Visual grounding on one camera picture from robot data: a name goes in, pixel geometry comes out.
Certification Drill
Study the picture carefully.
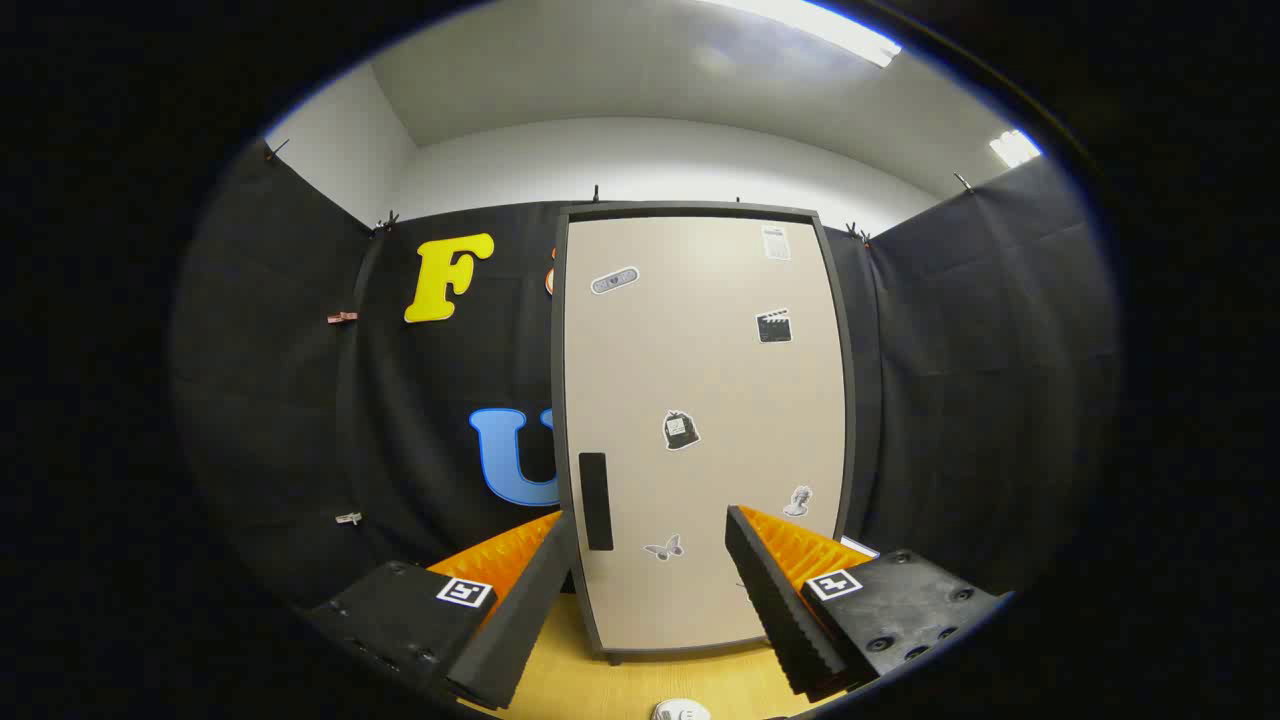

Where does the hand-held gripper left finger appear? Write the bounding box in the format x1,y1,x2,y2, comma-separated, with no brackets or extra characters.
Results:
300,510,581,713

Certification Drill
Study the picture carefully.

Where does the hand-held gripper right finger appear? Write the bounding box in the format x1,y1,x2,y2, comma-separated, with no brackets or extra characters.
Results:
724,504,1009,701

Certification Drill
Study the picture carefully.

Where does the grey shoe cabinet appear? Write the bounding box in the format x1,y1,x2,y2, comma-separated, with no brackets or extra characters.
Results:
550,200,883,666

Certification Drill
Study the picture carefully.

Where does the black backdrop cloth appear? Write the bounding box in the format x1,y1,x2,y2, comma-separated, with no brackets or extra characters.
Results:
170,140,1121,611

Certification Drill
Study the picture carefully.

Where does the small ceiling light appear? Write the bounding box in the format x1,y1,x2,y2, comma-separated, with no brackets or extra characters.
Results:
989,129,1042,169

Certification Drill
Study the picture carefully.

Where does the long ceiling light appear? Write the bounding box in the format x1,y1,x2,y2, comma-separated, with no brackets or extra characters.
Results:
700,0,903,69

